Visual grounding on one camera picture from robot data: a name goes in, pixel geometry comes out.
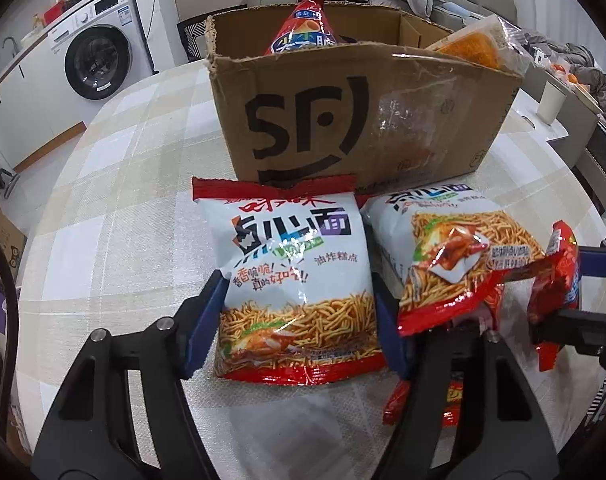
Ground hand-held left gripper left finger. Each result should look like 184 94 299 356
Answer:
30 271 230 480

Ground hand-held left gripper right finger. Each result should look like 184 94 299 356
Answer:
370 273 558 480

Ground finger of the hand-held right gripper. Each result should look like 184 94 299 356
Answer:
532 306 606 359
574 244 606 279

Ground white noodle snack bag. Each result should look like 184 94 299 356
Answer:
360 180 547 337
192 173 390 387

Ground brown cardboard box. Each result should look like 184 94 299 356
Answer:
204 1 526 194

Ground clear bread packet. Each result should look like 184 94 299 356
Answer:
425 14 532 74

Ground red triangular snack bag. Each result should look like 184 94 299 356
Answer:
263 0 340 56

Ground small red snack packet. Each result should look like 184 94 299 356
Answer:
382 377 466 427

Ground checkered tablecloth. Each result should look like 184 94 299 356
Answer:
13 60 606 461

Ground beige cup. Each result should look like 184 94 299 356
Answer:
537 80 569 125

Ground oranges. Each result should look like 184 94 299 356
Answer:
552 62 582 84

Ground grey coat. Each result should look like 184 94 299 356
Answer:
520 30 606 127

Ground cardboard box on floor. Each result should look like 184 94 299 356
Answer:
0 202 29 282

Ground patterned black chair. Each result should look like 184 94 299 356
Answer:
176 17 219 64

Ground white washing machine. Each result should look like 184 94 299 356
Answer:
47 0 156 101

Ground black cable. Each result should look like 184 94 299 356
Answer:
0 219 22 442

